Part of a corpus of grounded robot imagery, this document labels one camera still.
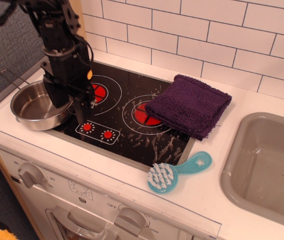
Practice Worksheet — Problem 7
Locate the grey sink basin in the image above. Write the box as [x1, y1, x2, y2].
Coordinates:
[220, 112, 284, 225]

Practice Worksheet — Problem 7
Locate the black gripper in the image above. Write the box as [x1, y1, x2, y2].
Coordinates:
[41, 48, 96, 124]

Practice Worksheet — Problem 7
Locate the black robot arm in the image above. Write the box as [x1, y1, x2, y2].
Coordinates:
[0, 0, 96, 124]

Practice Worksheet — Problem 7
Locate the teal scrub brush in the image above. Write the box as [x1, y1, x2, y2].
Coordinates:
[147, 151, 213, 194]

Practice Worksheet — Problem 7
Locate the grey oven door handle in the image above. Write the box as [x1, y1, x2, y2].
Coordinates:
[52, 206, 121, 240]

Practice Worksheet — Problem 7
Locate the grey timer knob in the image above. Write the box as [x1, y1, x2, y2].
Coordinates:
[18, 162, 44, 189]

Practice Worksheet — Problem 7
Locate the purple cloth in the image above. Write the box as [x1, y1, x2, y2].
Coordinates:
[145, 74, 232, 141]

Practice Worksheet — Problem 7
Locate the black toy stovetop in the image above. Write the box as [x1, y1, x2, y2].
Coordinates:
[50, 62, 195, 171]

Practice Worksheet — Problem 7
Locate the stainless steel pot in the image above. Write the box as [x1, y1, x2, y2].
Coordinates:
[0, 69, 74, 131]

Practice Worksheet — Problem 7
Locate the grey oven knob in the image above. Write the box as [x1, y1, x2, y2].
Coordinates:
[114, 207, 146, 237]

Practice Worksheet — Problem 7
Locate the wooden post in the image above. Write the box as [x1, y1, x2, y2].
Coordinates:
[69, 0, 87, 40]

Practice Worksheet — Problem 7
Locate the yellow black object on floor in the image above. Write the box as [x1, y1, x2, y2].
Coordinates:
[0, 229, 18, 240]

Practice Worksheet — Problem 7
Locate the yellow toy corn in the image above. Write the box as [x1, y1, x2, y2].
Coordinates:
[86, 69, 93, 80]

